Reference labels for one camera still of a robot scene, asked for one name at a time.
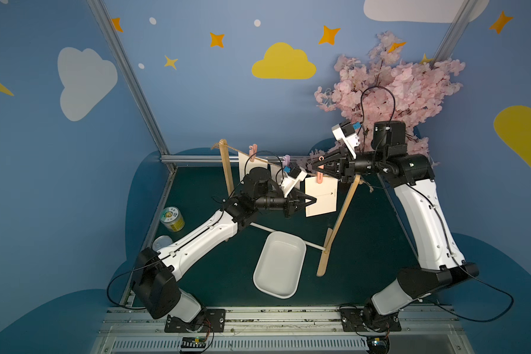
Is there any white postcard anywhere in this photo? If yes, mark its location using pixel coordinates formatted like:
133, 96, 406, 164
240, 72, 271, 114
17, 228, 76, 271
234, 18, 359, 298
237, 153, 268, 180
270, 162, 286, 184
305, 176, 339, 218

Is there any purple clothespin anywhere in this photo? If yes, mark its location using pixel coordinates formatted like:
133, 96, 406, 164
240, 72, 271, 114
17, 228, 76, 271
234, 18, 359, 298
283, 155, 291, 173

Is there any light pink clothespin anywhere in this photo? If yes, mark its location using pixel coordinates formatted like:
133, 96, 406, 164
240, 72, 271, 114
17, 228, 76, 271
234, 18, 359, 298
249, 144, 258, 162

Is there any salmon clothespin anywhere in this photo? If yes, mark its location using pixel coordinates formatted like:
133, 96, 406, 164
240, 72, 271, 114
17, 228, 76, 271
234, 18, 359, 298
317, 156, 324, 184

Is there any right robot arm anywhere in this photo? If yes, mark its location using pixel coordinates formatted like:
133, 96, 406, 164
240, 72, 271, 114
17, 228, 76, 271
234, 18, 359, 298
312, 120, 479, 332

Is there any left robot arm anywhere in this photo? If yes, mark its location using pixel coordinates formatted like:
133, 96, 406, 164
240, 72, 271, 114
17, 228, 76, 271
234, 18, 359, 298
128, 165, 317, 323

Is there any wooden clothesline stand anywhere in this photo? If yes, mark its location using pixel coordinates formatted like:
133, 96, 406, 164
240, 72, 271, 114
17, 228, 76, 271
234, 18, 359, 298
213, 140, 364, 277

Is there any white plastic tray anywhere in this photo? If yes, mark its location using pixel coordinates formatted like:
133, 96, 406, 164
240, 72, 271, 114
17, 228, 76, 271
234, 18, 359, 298
252, 232, 307, 299

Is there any pink cherry blossom tree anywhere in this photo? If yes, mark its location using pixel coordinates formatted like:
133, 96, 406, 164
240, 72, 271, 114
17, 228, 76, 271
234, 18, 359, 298
314, 31, 466, 156

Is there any yellow green tin can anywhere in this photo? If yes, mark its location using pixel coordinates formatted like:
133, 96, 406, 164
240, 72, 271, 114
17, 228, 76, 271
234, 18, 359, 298
159, 206, 185, 232

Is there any silver tin can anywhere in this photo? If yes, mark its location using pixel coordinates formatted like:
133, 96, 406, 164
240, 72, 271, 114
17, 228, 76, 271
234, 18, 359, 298
152, 235, 173, 252

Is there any green circuit board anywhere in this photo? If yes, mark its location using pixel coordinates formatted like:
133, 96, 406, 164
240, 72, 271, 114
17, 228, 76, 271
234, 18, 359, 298
179, 336, 212, 353

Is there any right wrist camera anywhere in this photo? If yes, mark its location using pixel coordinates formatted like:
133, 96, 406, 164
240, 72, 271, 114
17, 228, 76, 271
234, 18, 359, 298
331, 121, 361, 159

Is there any jute string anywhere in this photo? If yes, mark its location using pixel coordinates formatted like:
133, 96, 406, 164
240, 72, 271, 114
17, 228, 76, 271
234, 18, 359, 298
211, 142, 380, 192

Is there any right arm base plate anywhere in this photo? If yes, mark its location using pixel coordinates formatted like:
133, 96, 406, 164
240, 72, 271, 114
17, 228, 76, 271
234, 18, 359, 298
338, 306, 402, 334

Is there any rear aluminium floor rail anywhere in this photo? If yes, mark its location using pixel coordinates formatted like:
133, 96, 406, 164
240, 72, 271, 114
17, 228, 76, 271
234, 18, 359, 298
161, 153, 388, 165

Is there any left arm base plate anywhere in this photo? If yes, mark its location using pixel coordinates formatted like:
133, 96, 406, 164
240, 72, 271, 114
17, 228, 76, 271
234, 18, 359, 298
164, 308, 227, 333

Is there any right aluminium frame post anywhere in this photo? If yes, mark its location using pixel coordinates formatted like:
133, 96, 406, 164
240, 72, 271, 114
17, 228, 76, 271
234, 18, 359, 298
430, 0, 479, 67

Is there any aluminium frame post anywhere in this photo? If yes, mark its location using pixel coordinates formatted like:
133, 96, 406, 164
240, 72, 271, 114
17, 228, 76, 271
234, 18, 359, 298
87, 0, 170, 155
430, 0, 479, 67

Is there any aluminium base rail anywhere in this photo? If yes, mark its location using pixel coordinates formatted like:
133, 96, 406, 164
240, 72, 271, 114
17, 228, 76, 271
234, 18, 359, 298
91, 305, 473, 353

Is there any left aluminium frame post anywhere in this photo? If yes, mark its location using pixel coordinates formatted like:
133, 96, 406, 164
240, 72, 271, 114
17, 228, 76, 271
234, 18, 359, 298
87, 0, 170, 155

